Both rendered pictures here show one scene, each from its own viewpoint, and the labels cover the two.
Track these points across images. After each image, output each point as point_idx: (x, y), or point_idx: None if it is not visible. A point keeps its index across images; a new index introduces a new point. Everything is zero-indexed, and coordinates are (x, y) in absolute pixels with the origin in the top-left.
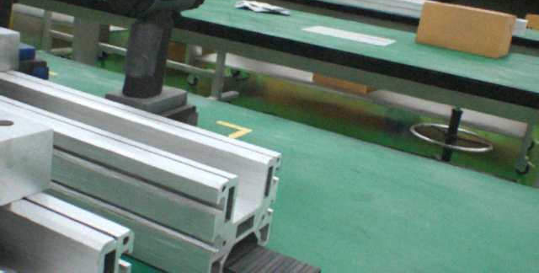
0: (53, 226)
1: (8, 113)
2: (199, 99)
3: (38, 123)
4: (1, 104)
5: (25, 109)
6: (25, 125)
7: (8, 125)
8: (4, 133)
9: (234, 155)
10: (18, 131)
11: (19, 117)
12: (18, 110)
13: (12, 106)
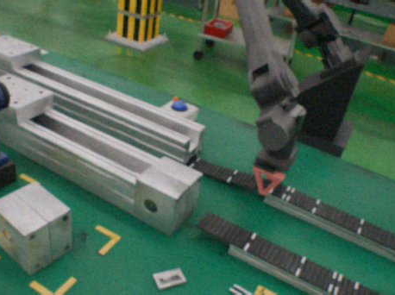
0: None
1: None
2: None
3: None
4: None
5: None
6: None
7: None
8: None
9: None
10: None
11: None
12: None
13: None
